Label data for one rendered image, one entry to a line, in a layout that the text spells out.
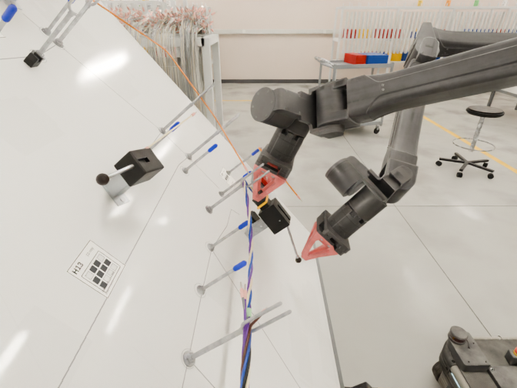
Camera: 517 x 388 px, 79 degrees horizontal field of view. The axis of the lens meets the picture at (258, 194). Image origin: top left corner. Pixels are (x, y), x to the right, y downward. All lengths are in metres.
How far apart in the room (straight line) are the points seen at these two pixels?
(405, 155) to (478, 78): 0.26
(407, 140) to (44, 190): 0.64
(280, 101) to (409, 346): 1.68
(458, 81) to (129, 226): 0.46
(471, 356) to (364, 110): 1.36
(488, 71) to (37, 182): 0.54
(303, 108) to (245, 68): 8.30
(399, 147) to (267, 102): 0.31
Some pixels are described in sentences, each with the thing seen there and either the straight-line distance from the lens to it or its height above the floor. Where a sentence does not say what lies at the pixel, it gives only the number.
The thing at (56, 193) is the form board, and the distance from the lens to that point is 0.41.
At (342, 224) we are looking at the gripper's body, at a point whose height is 1.15.
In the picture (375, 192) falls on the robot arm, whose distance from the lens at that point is 0.64.
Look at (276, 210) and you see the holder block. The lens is 0.64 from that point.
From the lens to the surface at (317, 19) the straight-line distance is 8.89.
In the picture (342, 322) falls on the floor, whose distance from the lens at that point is 1.98.
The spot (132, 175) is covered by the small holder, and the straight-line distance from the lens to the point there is 0.41.
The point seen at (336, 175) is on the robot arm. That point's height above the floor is 1.23.
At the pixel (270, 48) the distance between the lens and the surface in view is 8.79.
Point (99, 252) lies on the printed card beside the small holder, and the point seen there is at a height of 1.28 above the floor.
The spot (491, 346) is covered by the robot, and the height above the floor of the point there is 0.24.
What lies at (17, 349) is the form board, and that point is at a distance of 0.33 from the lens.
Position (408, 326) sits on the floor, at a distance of 2.08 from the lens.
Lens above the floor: 1.50
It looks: 29 degrees down
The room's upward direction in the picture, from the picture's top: straight up
